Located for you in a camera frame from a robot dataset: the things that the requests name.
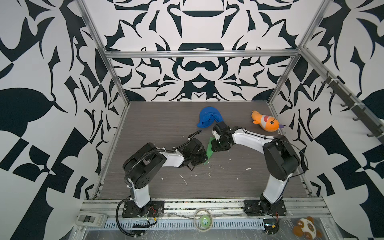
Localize green square paper sheet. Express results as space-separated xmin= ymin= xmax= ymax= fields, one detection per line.
xmin=204 ymin=137 xmax=215 ymax=165

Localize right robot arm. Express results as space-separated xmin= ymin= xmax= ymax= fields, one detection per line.
xmin=212 ymin=122 xmax=301 ymax=206

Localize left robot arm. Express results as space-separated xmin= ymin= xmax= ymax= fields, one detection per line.
xmin=123 ymin=139 xmax=208 ymax=209

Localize blue crumpled cloth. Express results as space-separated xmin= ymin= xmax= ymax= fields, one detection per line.
xmin=197 ymin=107 xmax=224 ymax=129

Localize white tape roll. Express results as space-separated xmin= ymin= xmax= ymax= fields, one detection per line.
xmin=193 ymin=208 xmax=213 ymax=232

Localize orange fish plush toy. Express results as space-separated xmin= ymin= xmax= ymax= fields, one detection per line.
xmin=251 ymin=111 xmax=285 ymax=132

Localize small black electronics box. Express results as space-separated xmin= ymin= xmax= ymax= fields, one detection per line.
xmin=263 ymin=219 xmax=280 ymax=236

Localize brown white plush toy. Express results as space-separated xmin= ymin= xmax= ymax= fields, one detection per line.
xmin=293 ymin=217 xmax=322 ymax=240

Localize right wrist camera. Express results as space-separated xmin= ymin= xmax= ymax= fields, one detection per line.
xmin=212 ymin=126 xmax=222 ymax=141

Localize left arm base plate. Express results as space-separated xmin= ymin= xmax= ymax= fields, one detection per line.
xmin=122 ymin=201 xmax=165 ymax=218

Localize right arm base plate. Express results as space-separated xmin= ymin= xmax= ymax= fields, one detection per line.
xmin=244 ymin=199 xmax=287 ymax=216

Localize black base cable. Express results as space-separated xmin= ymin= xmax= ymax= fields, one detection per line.
xmin=115 ymin=198 xmax=158 ymax=238

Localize aluminium front rail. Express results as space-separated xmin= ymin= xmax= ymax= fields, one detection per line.
xmin=79 ymin=198 xmax=332 ymax=219

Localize black hook rail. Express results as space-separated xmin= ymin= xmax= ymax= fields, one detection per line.
xmin=322 ymin=72 xmax=384 ymax=145

